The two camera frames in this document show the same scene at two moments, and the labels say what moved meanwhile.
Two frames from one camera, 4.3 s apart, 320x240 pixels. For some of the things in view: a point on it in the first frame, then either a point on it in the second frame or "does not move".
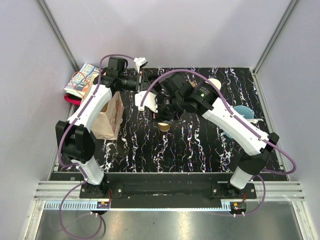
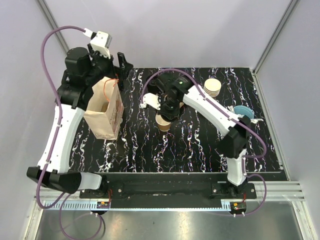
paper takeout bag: x=108 y=124 does not move
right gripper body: x=166 y=108 does not move
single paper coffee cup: x=163 y=127 does not move
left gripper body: x=141 y=80 to x=120 y=70
